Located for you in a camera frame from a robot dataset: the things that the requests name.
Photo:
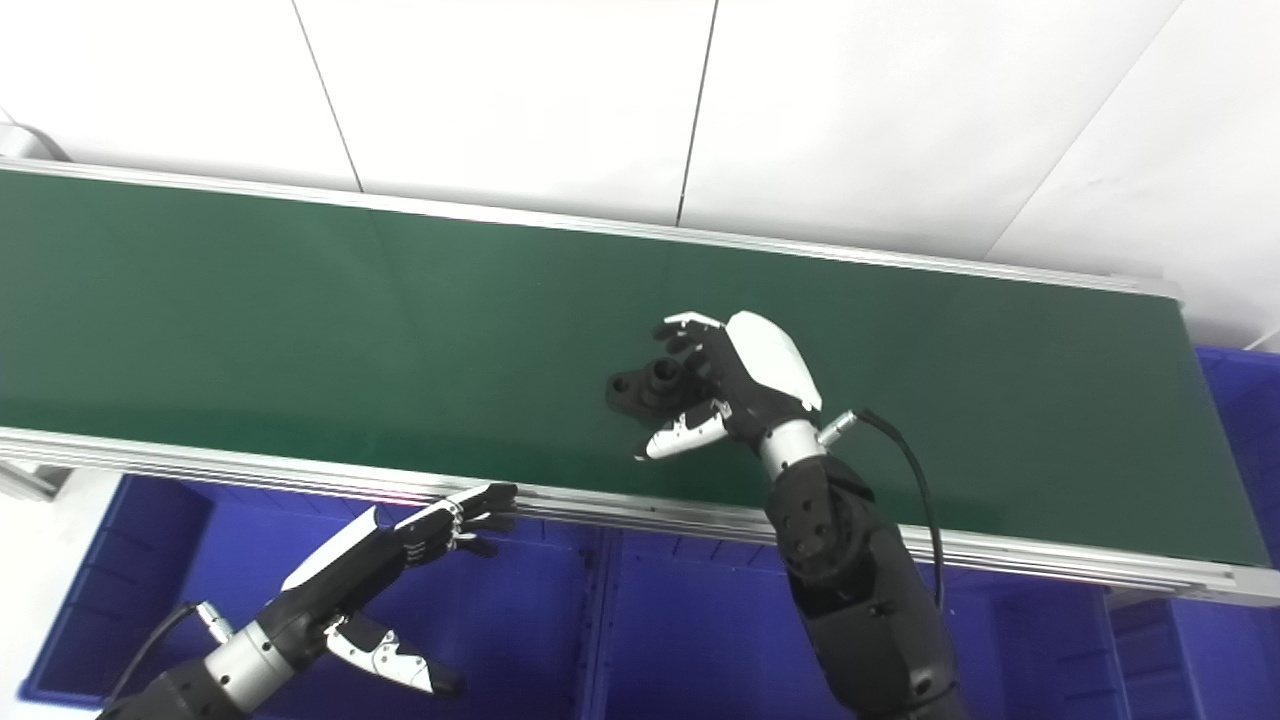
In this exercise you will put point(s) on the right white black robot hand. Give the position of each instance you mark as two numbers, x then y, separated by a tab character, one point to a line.
765	375

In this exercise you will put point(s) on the aluminium conveyor leg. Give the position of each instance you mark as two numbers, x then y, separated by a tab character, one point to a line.
25	482

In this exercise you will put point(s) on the blue plastic bin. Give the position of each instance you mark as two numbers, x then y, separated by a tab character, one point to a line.
700	620
200	560
1240	450

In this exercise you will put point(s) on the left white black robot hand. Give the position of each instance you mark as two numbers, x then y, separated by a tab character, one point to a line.
340	580

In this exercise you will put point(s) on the green conveyor belt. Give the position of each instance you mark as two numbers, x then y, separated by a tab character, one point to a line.
400	330
650	510

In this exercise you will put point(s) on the black flange part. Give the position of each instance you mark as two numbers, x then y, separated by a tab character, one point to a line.
645	388

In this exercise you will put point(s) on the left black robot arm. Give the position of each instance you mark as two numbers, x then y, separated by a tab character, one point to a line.
220	670

